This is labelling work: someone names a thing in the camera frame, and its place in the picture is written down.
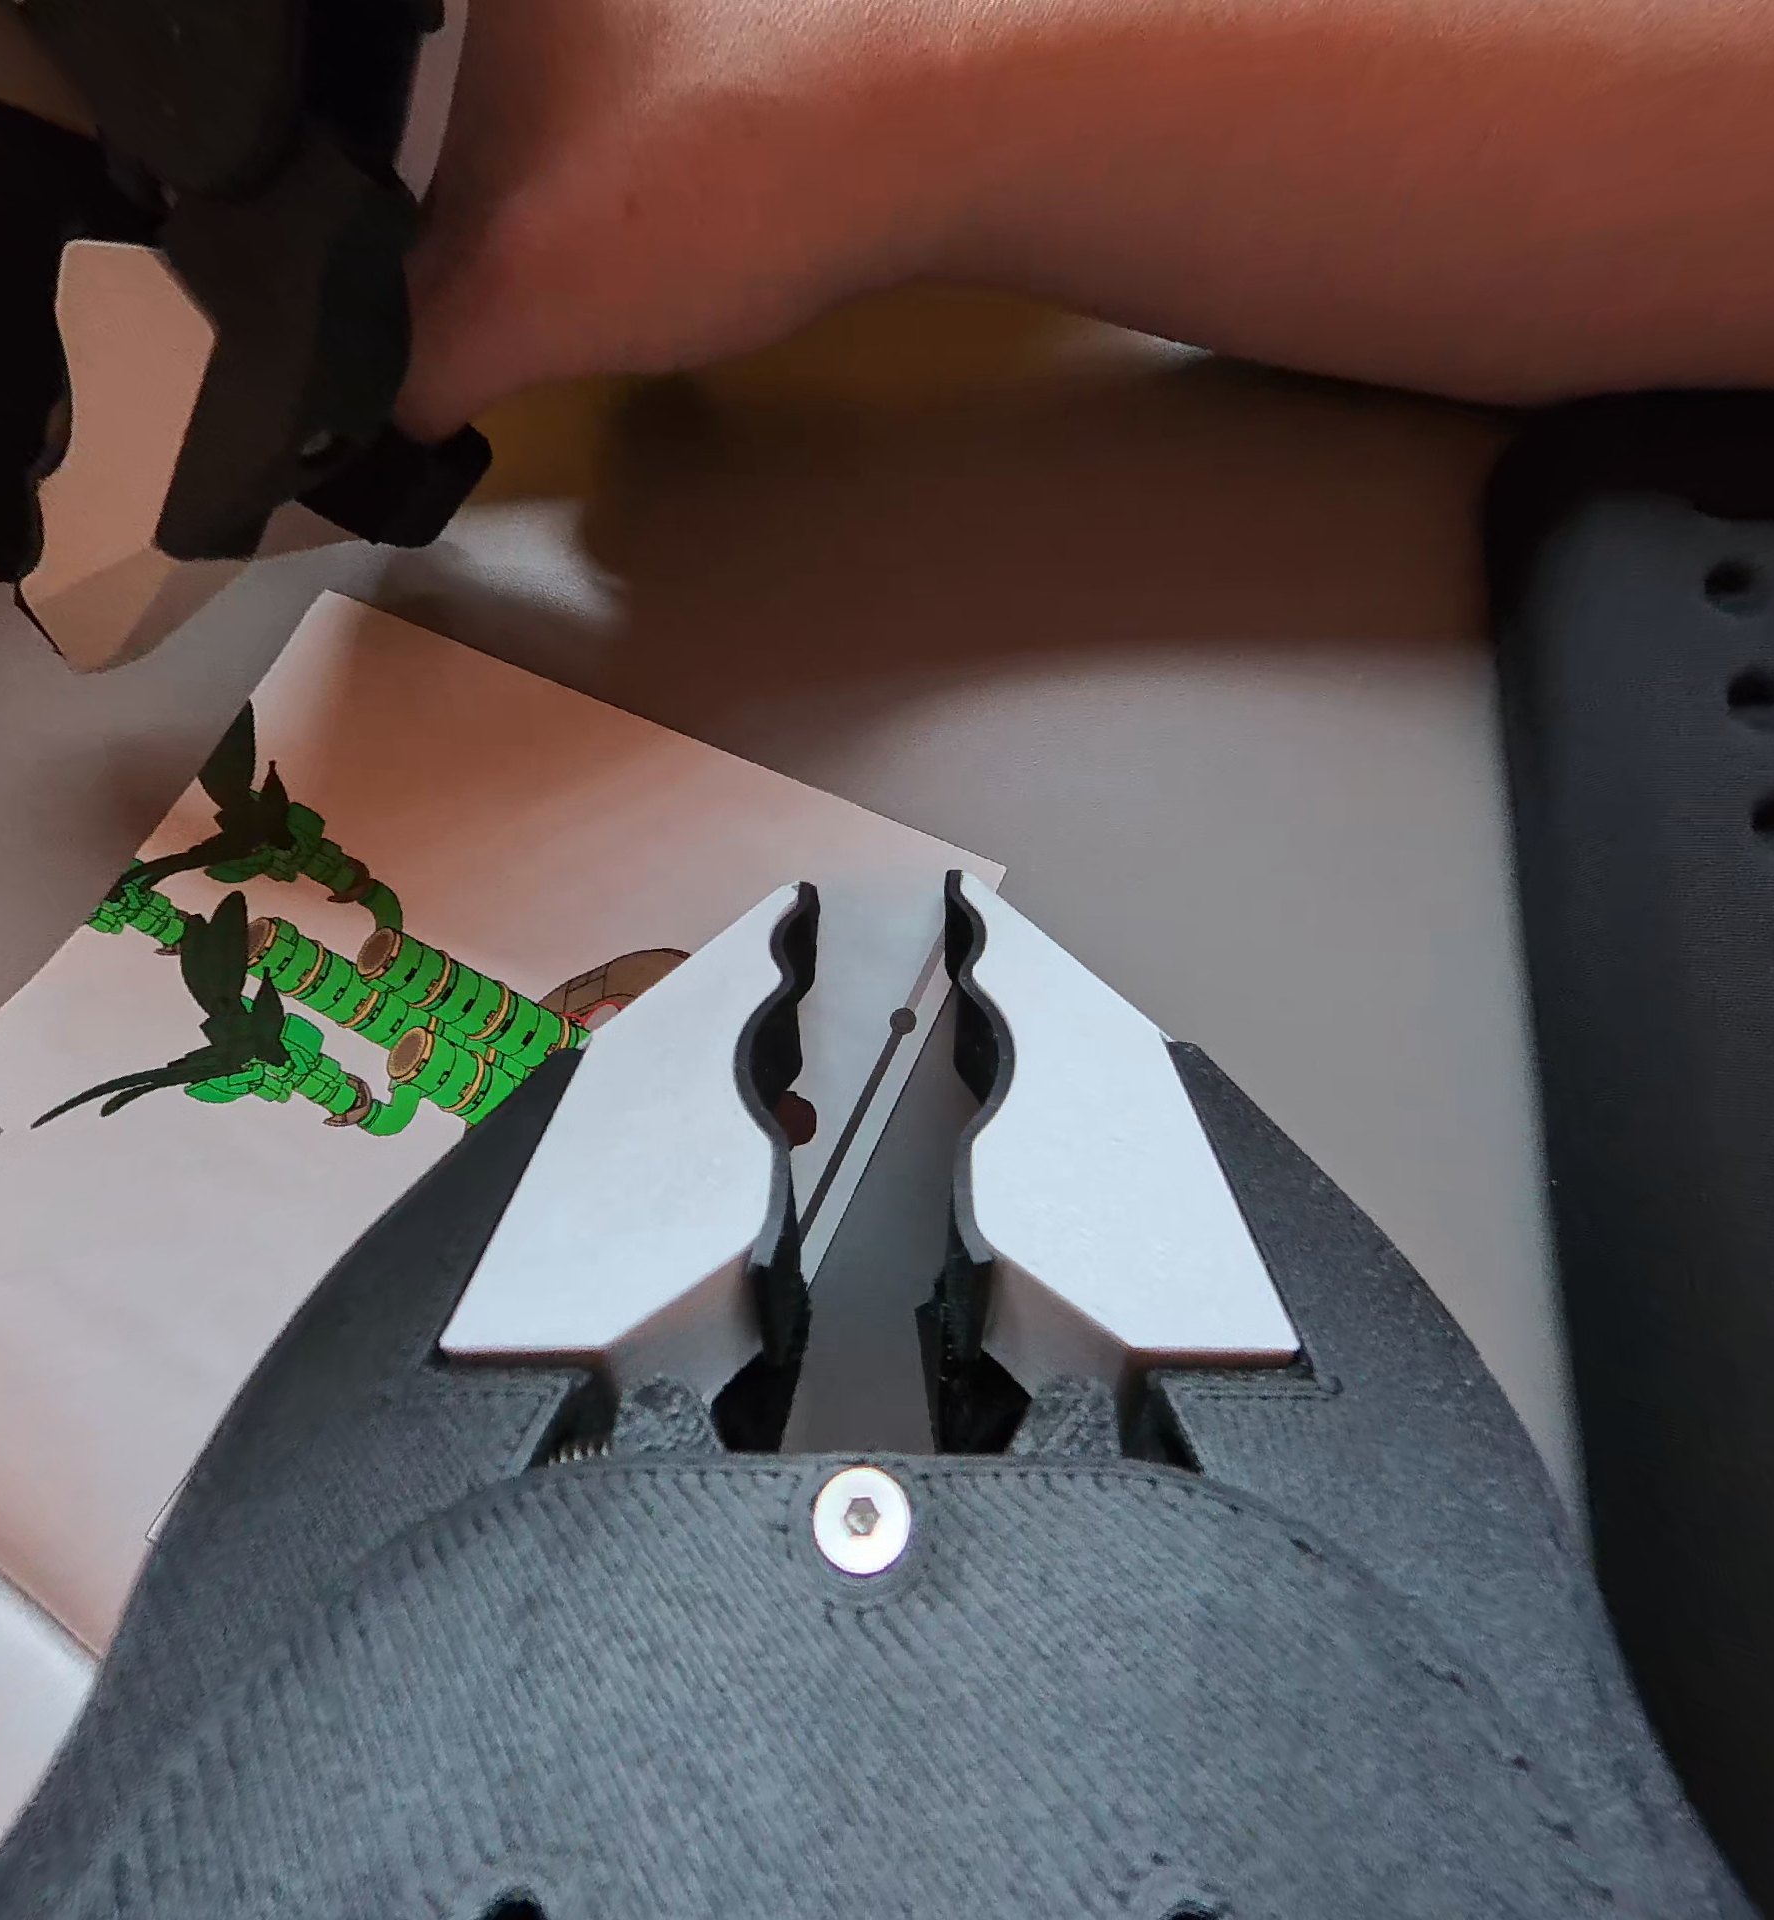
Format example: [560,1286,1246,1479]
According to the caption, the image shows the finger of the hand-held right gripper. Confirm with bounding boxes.
[0,0,98,134]
[0,95,307,675]

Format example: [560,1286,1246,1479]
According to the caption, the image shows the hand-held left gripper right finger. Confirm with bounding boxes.
[916,868,1303,1455]

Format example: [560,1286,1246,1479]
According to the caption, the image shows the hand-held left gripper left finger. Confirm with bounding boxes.
[435,883,826,1455]

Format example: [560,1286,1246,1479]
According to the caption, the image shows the lego instruction booklet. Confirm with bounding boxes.
[0,590,1011,1653]

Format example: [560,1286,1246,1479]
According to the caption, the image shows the person's right forearm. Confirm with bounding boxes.
[826,0,1774,408]

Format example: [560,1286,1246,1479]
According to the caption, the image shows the person's right hand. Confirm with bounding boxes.
[398,0,859,441]

